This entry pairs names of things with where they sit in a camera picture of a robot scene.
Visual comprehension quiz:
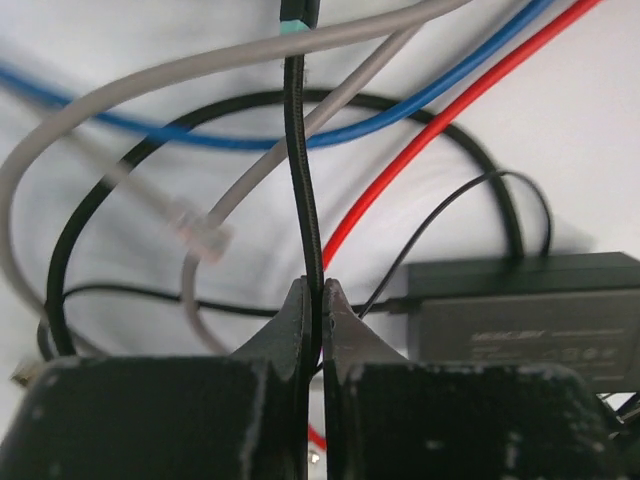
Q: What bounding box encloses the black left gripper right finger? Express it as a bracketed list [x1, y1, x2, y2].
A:
[322, 279, 630, 479]

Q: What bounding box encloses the blue ethernet cable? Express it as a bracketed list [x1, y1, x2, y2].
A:
[0, 0, 559, 152]

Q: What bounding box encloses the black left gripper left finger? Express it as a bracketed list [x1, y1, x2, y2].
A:
[1, 279, 312, 479]

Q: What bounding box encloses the black braided ethernet cable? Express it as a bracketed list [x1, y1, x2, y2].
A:
[44, 0, 526, 381]

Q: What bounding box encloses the black power adapter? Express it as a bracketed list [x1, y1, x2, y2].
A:
[405, 252, 639, 393]

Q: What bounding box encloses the grey ethernet cable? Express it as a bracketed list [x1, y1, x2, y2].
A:
[0, 0, 474, 361]
[64, 19, 426, 356]

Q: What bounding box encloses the thin black power cord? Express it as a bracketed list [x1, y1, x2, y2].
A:
[59, 169, 554, 321]

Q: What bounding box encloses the red ethernet cable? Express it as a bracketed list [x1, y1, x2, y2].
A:
[304, 0, 606, 451]

